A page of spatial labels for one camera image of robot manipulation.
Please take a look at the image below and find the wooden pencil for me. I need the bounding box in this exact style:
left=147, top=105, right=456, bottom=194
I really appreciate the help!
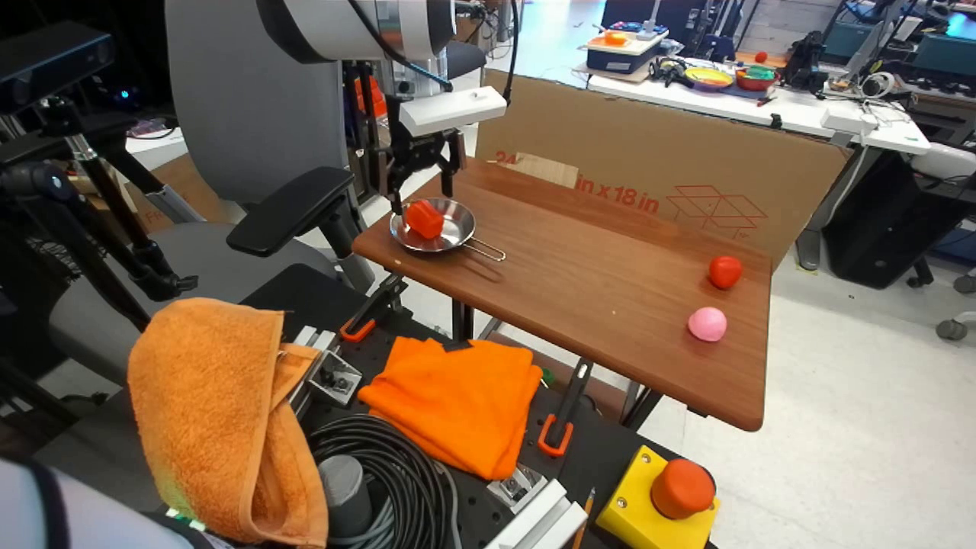
left=570, top=484, right=597, bottom=549

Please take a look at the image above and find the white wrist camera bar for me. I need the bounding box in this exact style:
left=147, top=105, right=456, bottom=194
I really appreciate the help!
left=397, top=81, right=510, bottom=140

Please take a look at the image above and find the pink toy ball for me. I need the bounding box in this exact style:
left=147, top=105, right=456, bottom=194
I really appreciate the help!
left=685, top=304, right=731, bottom=348

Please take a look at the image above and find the black clamp orange handle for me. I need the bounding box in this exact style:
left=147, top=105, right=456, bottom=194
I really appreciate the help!
left=534, top=356, right=594, bottom=465
left=335, top=271, right=407, bottom=348

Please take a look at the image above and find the yellow bowl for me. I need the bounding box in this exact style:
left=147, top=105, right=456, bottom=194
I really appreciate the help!
left=679, top=62, right=738, bottom=96

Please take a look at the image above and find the grey office chair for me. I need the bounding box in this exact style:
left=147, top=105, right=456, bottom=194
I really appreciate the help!
left=42, top=0, right=379, bottom=391

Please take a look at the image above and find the orange terry towel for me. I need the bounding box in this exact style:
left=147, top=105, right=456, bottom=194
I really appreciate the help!
left=124, top=297, right=328, bottom=549

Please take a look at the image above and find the brown cardboard panel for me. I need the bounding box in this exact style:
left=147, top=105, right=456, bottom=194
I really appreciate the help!
left=473, top=75, right=850, bottom=276

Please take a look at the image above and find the black camera on tripod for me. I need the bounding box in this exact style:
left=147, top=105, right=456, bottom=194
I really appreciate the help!
left=0, top=17, right=202, bottom=339

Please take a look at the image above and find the bright orange folded cloth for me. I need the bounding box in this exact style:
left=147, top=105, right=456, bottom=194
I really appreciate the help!
left=356, top=335, right=547, bottom=484

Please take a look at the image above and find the black cable coil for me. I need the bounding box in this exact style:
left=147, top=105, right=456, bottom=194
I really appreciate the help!
left=301, top=413, right=466, bottom=549

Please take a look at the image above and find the red and green bowl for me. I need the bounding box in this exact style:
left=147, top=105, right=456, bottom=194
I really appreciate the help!
left=731, top=49, right=780, bottom=97

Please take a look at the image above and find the white desk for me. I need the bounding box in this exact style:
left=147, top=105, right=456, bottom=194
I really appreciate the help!
left=581, top=56, right=976, bottom=271

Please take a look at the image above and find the red toy tomato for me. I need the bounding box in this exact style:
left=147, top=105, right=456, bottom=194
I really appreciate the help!
left=705, top=253, right=747, bottom=294

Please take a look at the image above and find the grey cylinder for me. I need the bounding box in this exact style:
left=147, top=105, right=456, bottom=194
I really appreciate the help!
left=318, top=452, right=374, bottom=543

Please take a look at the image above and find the silver metal pan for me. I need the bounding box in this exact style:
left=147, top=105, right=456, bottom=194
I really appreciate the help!
left=388, top=194, right=510, bottom=270

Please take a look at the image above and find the grey box with orange object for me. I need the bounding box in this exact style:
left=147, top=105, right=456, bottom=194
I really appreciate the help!
left=584, top=26, right=671, bottom=75

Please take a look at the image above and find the aluminium profile rail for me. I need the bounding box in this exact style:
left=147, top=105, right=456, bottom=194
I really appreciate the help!
left=485, top=466, right=590, bottom=549

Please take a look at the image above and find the yellow emergency stop box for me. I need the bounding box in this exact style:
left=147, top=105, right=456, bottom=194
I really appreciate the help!
left=594, top=441, right=722, bottom=549

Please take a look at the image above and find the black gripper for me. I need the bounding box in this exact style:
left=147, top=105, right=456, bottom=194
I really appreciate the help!
left=385, top=125, right=466, bottom=220

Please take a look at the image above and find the orange toy bell pepper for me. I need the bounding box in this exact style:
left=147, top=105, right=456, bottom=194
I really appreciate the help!
left=402, top=198, right=446, bottom=244

